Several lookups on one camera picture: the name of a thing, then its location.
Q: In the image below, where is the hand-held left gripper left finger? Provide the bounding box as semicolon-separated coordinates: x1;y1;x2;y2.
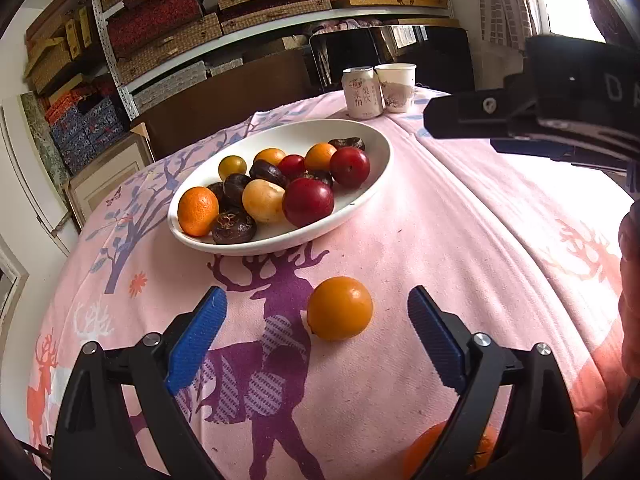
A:
51;286;228;480

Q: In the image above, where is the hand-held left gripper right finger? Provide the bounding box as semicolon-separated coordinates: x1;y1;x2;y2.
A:
407;285;583;480

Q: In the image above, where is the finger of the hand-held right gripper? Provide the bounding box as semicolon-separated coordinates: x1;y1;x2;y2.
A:
490;135;630;167
424;87;538;141

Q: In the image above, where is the smooth yellow-orange fruit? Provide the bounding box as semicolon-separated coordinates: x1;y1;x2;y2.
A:
306;276;374;342

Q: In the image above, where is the small orange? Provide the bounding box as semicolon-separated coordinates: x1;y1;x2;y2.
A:
402;420;500;480
253;147;287;167
177;186;221;237
304;142;338;172

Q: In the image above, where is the red plum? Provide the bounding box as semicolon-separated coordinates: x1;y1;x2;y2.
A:
329;146;371;189
281;177;335;228

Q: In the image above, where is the white oval plate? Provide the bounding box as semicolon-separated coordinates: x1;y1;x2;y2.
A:
167;119;394;257

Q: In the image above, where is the pale yellow fruit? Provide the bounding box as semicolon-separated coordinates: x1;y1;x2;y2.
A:
242;178;287;224

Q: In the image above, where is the yellow cherry tomato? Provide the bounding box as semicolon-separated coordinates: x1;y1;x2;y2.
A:
218;155;248;181

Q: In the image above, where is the red cherry tomato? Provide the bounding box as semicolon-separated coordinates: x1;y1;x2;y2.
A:
277;154;306;178

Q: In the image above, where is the person's right hand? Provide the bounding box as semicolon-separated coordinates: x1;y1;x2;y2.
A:
618;210;640;378

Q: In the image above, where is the white paper cup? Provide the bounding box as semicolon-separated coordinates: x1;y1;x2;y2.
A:
375;63;417;113

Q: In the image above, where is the pink printed tablecloth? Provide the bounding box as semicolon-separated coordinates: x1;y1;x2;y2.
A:
27;87;640;480

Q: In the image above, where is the black chair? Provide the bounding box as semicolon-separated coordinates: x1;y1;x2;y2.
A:
308;25;475;96

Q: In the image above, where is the white drink can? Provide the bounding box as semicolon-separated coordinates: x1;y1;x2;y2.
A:
342;66;385;120

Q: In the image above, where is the white patterned hanging cloth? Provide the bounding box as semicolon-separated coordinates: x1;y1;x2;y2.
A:
472;0;538;51

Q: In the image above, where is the white framed window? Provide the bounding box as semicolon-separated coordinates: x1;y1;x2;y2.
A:
0;235;31;331

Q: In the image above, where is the stack of blue patterned boxes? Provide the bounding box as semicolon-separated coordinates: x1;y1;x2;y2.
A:
45;97;126;176

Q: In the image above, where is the brown wooden cabinet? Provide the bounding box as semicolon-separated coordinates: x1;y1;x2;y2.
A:
132;50;321;161

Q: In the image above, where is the white board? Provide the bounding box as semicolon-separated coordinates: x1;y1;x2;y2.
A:
0;105;81;233

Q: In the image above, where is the marbled stone slab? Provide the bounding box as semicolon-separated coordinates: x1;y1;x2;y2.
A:
20;91;71;188

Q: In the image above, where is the row of grey patterned boxes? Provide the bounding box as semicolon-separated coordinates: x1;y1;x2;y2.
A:
132;60;246;111

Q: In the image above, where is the stack of woven boxes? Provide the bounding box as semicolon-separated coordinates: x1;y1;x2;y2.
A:
25;0;451;96

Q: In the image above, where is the white metal shelf rack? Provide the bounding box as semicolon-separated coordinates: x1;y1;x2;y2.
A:
87;0;456;121

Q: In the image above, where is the wooden picture frame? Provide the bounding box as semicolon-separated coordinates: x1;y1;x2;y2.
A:
65;122;156;233

